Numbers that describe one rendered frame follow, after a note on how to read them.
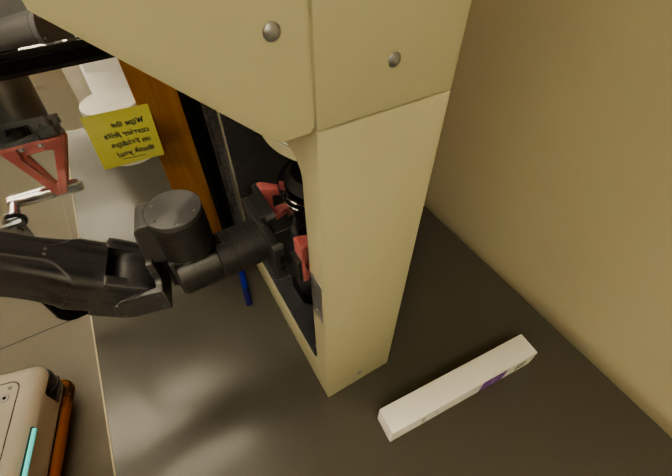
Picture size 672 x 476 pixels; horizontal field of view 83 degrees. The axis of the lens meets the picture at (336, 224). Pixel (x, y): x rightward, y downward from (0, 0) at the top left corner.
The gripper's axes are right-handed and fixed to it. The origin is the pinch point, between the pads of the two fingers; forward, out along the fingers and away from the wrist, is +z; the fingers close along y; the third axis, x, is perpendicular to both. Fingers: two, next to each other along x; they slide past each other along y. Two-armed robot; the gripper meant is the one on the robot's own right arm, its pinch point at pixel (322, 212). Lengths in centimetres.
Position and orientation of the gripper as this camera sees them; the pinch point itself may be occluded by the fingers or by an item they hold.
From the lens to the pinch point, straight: 51.8
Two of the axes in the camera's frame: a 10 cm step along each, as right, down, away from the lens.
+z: 8.6, -3.7, 3.4
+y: -5.1, -6.3, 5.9
